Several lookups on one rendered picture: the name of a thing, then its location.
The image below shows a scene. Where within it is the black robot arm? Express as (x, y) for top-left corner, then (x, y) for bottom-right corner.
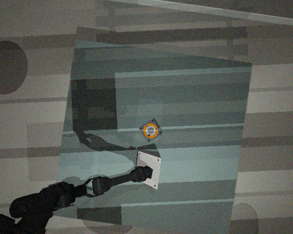
(9, 166), (153, 228)

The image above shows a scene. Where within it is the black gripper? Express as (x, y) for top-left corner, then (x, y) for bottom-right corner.
(0, 204), (54, 234)

